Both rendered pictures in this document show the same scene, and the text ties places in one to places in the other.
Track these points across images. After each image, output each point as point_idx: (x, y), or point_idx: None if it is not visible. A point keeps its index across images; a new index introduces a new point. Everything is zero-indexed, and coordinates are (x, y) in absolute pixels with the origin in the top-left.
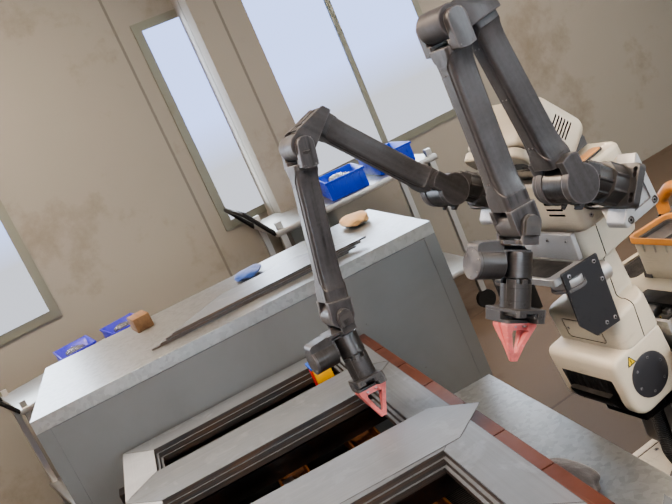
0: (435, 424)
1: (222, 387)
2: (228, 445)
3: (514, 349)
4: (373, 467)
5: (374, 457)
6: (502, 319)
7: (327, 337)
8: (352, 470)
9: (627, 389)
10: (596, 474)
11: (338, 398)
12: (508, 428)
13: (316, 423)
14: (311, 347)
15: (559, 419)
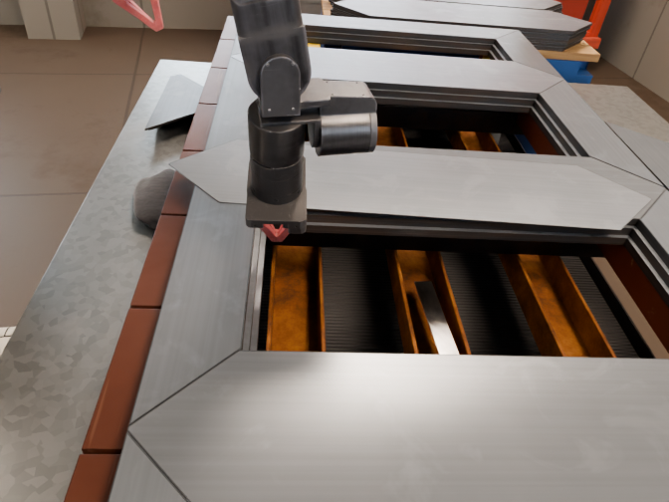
0: (238, 170)
1: None
2: (635, 444)
3: (149, 19)
4: (343, 166)
5: (334, 178)
6: None
7: (321, 78)
8: (369, 179)
9: None
10: (142, 179)
11: (320, 375)
12: (99, 319)
13: None
14: (361, 83)
15: (50, 281)
